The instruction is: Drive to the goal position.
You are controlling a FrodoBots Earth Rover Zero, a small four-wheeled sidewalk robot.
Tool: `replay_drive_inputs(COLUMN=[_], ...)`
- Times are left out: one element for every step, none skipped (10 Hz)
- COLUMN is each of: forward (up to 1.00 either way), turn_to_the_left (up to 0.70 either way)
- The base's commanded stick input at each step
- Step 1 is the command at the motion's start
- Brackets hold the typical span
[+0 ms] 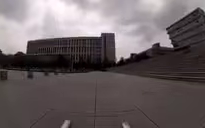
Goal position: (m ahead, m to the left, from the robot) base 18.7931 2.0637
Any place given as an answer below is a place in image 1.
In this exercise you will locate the grey paved plaza ground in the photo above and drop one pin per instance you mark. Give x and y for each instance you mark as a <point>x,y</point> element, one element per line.
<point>116,96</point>

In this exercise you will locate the low building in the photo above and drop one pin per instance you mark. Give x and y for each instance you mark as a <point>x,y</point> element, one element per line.
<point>153,51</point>

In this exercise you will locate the long curved grey building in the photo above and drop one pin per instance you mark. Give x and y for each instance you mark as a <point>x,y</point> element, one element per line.
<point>76,46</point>

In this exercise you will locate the wide grey stone steps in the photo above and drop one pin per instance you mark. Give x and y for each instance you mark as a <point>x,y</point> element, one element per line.
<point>176,66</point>

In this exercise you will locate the robot's own part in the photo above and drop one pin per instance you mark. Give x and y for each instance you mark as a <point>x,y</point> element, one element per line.
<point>125,125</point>
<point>65,124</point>

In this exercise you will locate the tall slab-fronted grey building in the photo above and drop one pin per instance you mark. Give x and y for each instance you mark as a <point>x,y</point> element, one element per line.
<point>193,30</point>

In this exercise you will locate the row of trees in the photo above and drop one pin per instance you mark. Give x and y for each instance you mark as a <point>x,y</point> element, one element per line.
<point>30,60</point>

